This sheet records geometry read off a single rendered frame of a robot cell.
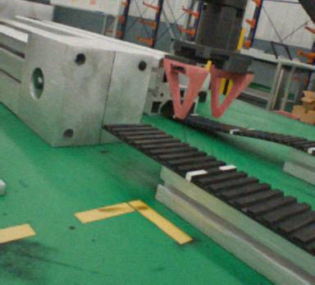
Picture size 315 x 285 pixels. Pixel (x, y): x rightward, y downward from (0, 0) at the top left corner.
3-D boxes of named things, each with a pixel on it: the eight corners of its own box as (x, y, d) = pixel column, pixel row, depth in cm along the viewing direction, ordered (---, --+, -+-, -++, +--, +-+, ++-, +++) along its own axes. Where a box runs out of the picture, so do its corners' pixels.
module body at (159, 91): (194, 115, 59) (206, 63, 57) (148, 116, 52) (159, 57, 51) (14, 39, 116) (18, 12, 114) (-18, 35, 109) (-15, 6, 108)
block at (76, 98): (153, 140, 41) (171, 57, 39) (52, 148, 33) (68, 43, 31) (109, 116, 48) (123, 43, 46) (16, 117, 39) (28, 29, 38)
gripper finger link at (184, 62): (150, 110, 50) (165, 42, 48) (186, 110, 55) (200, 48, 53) (185, 126, 45) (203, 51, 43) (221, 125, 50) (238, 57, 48)
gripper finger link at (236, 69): (176, 110, 53) (190, 47, 52) (207, 110, 58) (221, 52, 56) (212, 125, 49) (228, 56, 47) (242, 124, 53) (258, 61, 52)
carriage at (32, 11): (49, 31, 99) (52, 6, 97) (9, 25, 91) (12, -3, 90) (26, 24, 110) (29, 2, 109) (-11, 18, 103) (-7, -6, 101)
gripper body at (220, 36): (169, 52, 49) (180, -3, 48) (216, 60, 56) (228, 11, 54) (205, 62, 44) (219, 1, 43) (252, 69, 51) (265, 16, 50)
